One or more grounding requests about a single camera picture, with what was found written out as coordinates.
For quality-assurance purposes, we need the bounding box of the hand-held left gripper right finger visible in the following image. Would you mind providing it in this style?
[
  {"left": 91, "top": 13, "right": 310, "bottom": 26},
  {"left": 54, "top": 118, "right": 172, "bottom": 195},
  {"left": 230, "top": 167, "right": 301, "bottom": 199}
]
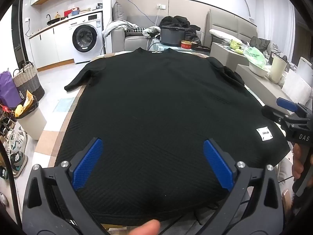
[{"left": 196, "top": 138, "right": 285, "bottom": 235}]

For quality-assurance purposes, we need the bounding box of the white grey garment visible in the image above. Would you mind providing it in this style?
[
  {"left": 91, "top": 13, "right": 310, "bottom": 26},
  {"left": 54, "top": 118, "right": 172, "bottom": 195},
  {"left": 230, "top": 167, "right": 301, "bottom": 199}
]
[{"left": 101, "top": 20, "right": 140, "bottom": 38}]

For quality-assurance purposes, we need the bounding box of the white curtain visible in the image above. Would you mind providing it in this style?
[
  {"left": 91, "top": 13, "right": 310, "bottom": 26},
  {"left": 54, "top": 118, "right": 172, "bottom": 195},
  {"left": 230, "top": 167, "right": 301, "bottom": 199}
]
[{"left": 262, "top": 0, "right": 297, "bottom": 44}]

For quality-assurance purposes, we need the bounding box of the grey cushion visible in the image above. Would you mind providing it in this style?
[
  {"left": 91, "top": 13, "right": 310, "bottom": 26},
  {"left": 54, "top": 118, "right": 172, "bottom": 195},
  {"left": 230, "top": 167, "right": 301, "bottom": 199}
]
[{"left": 113, "top": 1, "right": 128, "bottom": 22}]

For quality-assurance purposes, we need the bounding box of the grey low table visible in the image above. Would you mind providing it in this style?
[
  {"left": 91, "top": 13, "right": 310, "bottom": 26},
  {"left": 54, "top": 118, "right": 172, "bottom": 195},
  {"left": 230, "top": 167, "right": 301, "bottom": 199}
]
[
  {"left": 236, "top": 64, "right": 313, "bottom": 103},
  {"left": 210, "top": 42, "right": 247, "bottom": 72}
]

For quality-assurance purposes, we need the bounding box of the green toy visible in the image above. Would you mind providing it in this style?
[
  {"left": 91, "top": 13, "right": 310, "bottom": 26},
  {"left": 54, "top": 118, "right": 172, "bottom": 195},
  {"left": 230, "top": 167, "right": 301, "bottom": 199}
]
[{"left": 230, "top": 39, "right": 243, "bottom": 54}]

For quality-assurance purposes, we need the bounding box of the white kitchen counter cabinet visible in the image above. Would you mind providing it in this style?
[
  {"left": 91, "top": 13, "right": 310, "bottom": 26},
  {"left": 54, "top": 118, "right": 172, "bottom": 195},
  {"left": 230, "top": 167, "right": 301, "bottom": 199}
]
[{"left": 29, "top": 17, "right": 75, "bottom": 72}]

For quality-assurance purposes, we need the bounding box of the black clothes pile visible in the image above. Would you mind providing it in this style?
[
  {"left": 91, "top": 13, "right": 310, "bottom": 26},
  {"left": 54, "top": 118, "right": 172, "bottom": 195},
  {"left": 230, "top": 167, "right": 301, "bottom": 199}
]
[{"left": 161, "top": 15, "right": 202, "bottom": 46}]

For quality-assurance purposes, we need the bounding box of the person's right forearm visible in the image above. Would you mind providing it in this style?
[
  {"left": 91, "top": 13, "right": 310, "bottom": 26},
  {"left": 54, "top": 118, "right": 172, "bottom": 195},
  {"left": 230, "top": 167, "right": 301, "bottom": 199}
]
[{"left": 281, "top": 190, "right": 305, "bottom": 217}]

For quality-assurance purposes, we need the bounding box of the purple bag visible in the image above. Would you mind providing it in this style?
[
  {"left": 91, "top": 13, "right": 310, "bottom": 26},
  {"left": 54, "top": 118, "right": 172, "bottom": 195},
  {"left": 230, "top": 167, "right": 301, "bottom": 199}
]
[{"left": 0, "top": 71, "right": 22, "bottom": 108}]

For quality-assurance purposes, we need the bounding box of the grey sofa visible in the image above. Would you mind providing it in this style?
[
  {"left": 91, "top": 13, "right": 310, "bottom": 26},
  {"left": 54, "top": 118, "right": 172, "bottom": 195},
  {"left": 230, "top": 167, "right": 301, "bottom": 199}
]
[{"left": 105, "top": 1, "right": 208, "bottom": 53}]

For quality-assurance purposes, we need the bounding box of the wicker basket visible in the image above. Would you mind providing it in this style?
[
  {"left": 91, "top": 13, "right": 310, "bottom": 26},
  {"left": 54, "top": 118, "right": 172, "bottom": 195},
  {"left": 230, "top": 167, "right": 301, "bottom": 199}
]
[{"left": 13, "top": 61, "right": 45, "bottom": 101}]

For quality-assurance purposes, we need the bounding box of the white pillow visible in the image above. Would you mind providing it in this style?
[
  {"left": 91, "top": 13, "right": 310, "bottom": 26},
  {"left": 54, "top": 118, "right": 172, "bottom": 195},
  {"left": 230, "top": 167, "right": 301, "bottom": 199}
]
[{"left": 210, "top": 29, "right": 235, "bottom": 40}]

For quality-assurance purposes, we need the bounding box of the pile of shoes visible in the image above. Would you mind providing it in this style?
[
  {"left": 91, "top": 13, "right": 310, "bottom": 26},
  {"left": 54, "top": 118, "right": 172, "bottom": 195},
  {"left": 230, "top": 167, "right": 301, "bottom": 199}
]
[{"left": 0, "top": 108, "right": 28, "bottom": 180}]

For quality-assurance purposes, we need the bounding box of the person's right hand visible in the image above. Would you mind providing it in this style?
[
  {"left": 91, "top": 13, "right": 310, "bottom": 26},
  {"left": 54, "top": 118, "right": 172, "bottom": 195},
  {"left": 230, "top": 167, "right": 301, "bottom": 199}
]
[{"left": 292, "top": 143, "right": 307, "bottom": 180}]

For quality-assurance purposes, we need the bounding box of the black sweater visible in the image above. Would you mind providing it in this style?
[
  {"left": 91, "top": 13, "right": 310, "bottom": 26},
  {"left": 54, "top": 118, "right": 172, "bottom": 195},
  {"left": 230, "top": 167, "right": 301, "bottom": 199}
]
[{"left": 54, "top": 47, "right": 291, "bottom": 226}]

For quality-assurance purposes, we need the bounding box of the white washing machine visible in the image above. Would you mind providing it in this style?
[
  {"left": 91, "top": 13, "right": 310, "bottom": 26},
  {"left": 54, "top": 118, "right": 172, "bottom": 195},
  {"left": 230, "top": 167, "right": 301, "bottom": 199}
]
[{"left": 68, "top": 12, "right": 103, "bottom": 64}]

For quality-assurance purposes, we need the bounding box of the black cooking pot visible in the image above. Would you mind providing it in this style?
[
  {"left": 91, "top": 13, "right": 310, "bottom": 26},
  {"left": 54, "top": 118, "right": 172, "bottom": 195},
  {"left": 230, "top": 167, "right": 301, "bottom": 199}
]
[{"left": 160, "top": 25, "right": 187, "bottom": 47}]

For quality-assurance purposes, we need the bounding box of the dark jacket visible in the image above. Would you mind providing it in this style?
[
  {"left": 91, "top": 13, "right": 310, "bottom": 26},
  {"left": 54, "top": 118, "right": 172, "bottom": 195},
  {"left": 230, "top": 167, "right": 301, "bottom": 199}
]
[{"left": 249, "top": 36, "right": 272, "bottom": 54}]

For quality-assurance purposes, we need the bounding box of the person's left hand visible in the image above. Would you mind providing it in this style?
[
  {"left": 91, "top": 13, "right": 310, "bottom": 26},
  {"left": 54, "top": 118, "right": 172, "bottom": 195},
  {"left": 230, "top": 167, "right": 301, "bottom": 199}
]
[{"left": 128, "top": 220, "right": 161, "bottom": 235}]

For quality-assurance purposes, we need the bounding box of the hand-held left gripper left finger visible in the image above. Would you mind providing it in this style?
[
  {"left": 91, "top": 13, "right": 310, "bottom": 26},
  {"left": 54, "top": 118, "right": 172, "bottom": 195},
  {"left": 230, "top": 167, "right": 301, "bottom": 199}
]
[{"left": 22, "top": 137, "right": 108, "bottom": 235}]

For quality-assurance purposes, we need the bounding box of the green plastic bag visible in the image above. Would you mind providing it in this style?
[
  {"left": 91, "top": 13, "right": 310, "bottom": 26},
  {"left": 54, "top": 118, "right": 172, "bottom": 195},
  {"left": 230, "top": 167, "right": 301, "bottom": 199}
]
[{"left": 243, "top": 46, "right": 266, "bottom": 69}]

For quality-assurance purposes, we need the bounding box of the cream cylindrical container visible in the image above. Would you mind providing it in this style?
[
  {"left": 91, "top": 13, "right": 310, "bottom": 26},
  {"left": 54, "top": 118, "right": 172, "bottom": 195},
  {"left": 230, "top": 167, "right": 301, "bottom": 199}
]
[{"left": 269, "top": 54, "right": 287, "bottom": 84}]

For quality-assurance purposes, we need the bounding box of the white basin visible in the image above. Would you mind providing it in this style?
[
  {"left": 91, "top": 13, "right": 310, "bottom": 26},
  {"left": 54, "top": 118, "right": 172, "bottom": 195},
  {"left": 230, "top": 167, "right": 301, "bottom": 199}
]
[{"left": 249, "top": 61, "right": 269, "bottom": 77}]

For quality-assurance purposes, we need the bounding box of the white cushion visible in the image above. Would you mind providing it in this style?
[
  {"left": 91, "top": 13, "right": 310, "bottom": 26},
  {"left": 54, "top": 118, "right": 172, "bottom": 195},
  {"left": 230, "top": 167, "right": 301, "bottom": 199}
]
[{"left": 281, "top": 71, "right": 313, "bottom": 106}]

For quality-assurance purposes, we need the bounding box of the yellow wrapper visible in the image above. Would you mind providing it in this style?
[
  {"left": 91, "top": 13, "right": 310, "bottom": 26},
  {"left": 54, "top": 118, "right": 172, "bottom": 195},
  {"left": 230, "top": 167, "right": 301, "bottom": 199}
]
[{"left": 15, "top": 90, "right": 33, "bottom": 117}]

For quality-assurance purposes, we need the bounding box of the checked blanket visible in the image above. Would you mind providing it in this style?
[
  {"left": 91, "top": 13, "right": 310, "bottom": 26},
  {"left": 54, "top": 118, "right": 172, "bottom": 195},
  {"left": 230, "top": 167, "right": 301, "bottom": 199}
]
[{"left": 34, "top": 51, "right": 269, "bottom": 235}]

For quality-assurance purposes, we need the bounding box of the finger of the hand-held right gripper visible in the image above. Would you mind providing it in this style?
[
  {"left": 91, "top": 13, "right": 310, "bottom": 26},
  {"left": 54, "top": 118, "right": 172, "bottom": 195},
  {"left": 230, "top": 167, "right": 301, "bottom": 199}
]
[
  {"left": 261, "top": 106, "right": 294, "bottom": 128},
  {"left": 276, "top": 97, "right": 311, "bottom": 118}
]

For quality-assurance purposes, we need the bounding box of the white trash bin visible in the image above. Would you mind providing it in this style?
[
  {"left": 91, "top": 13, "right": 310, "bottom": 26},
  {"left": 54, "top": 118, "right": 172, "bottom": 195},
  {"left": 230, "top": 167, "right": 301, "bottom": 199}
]
[{"left": 15, "top": 95, "right": 47, "bottom": 140}]

